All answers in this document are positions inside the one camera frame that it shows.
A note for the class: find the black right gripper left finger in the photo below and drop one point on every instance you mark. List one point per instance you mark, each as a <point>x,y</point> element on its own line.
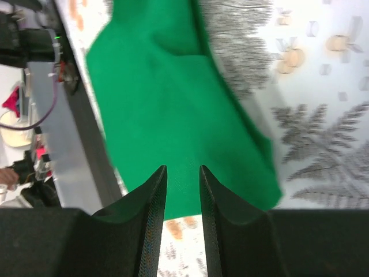
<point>122,239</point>

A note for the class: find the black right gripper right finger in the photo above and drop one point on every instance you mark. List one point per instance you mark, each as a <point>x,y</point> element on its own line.
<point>242,240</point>

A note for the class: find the green t shirt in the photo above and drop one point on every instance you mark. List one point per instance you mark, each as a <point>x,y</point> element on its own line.
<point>163,102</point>

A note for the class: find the floral patterned table mat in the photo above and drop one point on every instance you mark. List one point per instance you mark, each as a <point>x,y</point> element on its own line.
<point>299,69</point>

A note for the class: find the aluminium frame rail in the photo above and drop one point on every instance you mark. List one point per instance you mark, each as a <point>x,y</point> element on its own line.
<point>83,175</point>

